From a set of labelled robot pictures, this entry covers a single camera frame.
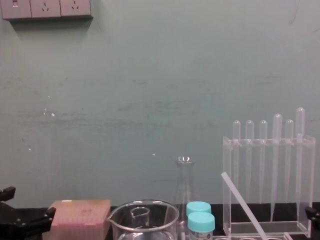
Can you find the pink pipette tip box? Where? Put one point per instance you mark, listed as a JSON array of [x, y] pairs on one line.
[[80, 220]]

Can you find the small clear plastic pipette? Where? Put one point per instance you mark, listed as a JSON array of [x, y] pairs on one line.
[[263, 130], [236, 130], [289, 130], [249, 130]]

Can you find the grey wall socket strip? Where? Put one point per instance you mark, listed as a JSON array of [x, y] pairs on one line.
[[45, 8]]

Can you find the large clear plastic pipette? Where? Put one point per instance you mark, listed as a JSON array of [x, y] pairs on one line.
[[300, 120], [277, 127]]

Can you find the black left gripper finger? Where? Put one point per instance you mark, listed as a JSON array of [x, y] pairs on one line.
[[8, 193], [41, 220]]

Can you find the large glass beaker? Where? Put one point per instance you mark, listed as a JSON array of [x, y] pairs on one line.
[[160, 225]]

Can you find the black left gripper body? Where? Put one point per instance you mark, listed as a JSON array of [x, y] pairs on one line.
[[11, 231]]

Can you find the glass conical flask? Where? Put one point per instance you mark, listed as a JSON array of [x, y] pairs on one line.
[[184, 185]]

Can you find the vial with teal cap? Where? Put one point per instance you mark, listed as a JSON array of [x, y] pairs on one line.
[[201, 225], [198, 207]]

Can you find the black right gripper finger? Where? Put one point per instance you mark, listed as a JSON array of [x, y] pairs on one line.
[[313, 215]]

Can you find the clear acrylic pipette rack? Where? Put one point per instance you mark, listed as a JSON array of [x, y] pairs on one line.
[[307, 180]]

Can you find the small glass beaker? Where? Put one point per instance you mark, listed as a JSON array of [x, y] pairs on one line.
[[140, 217]]

